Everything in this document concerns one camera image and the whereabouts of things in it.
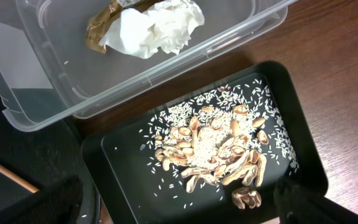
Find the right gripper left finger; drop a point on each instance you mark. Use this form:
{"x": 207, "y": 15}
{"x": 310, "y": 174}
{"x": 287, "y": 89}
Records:
{"x": 59, "y": 203}

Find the clear plastic waste bin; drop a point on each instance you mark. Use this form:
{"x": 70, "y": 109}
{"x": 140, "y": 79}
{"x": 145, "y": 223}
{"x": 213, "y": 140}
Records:
{"x": 48, "y": 73}

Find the silver white wrapper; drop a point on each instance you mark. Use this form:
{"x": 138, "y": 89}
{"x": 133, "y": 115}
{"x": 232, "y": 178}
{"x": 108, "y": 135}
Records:
{"x": 167, "y": 25}

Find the food scraps pile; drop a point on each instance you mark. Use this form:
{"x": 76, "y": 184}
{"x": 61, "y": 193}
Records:
{"x": 232, "y": 133}

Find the round black serving tray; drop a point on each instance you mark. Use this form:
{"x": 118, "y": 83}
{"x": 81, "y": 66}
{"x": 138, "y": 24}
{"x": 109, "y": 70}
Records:
{"x": 43, "y": 158}

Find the gold foil snack wrapper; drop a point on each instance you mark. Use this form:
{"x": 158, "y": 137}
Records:
{"x": 99, "y": 24}

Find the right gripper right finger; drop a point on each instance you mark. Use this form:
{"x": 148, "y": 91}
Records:
{"x": 297, "y": 204}

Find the black rectangular waste tray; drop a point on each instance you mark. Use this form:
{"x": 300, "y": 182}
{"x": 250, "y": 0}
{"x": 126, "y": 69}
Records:
{"x": 120, "y": 162}

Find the wooden chopstick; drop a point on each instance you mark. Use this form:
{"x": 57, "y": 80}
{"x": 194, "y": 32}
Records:
{"x": 23, "y": 183}

